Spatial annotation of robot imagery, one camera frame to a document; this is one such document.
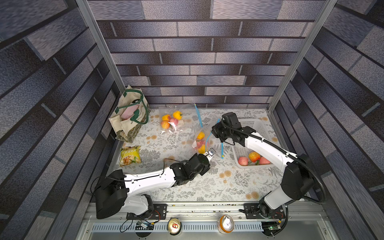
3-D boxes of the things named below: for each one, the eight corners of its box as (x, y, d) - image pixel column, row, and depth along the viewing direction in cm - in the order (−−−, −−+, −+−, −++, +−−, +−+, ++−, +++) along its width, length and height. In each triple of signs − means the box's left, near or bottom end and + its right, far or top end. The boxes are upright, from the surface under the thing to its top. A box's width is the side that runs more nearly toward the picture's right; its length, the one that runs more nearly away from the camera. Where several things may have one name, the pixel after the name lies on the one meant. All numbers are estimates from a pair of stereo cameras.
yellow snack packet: (122, 167, 91) (118, 163, 87) (123, 150, 98) (120, 146, 94) (140, 163, 93) (138, 159, 89) (140, 147, 100) (138, 143, 96)
